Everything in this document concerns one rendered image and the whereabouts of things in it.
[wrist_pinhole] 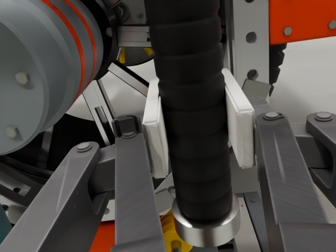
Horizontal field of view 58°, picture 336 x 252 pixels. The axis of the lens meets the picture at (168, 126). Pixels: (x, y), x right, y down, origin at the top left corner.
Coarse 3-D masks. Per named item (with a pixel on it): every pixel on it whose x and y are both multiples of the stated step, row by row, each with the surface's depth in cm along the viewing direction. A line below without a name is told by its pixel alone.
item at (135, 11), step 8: (128, 0) 82; (136, 0) 81; (136, 8) 82; (144, 8) 82; (136, 16) 83; (144, 16) 83; (128, 48) 91; (136, 48) 91; (128, 56) 92; (136, 56) 92; (144, 56) 92; (152, 56) 92; (128, 64) 93
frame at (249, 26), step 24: (240, 0) 34; (264, 0) 34; (240, 24) 35; (264, 24) 35; (240, 48) 36; (264, 48) 36; (240, 72) 37; (264, 72) 37; (264, 96) 38; (0, 168) 49; (168, 168) 45; (0, 192) 46; (24, 192) 49; (168, 192) 44
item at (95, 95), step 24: (96, 0) 44; (120, 0) 44; (120, 24) 45; (144, 24) 45; (120, 48) 48; (120, 72) 48; (96, 96) 50; (72, 120) 72; (96, 120) 51; (48, 144) 54; (72, 144) 63; (24, 168) 53; (48, 168) 54
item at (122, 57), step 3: (123, 48) 91; (144, 48) 91; (147, 48) 91; (123, 51) 91; (147, 51) 91; (150, 51) 91; (120, 54) 92; (123, 54) 92; (150, 54) 92; (120, 57) 92; (123, 57) 92; (120, 60) 92; (123, 60) 92
